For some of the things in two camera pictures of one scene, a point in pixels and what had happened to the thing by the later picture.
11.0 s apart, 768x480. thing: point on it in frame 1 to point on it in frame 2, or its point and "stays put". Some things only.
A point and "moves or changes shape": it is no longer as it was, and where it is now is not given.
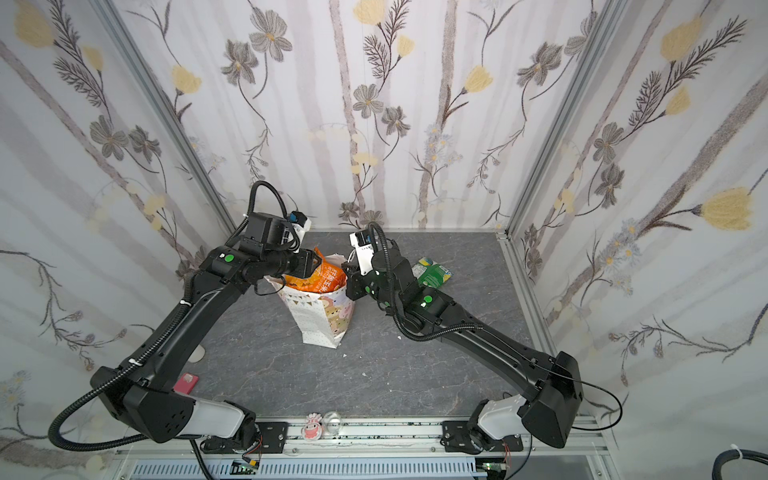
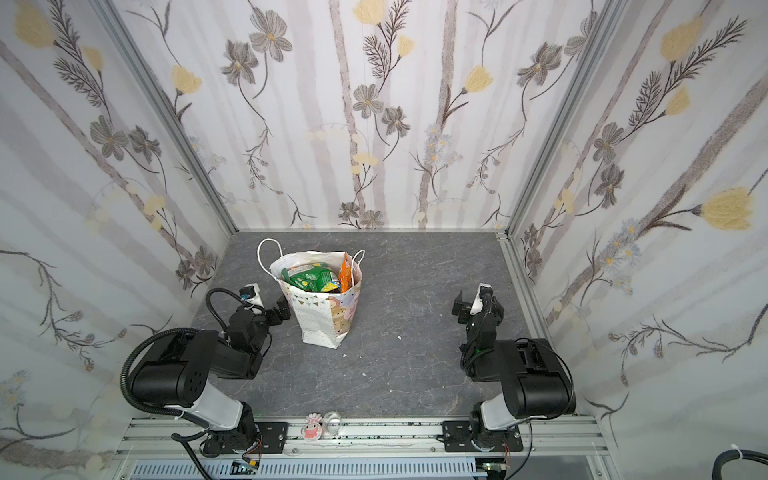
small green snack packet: (430, 273) to (314, 277)
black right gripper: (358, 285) to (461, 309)
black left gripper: (306, 266) to (274, 319)
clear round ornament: (332, 423) stays put
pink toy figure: (312, 428) stays put
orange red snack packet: (324, 279) moves or changes shape
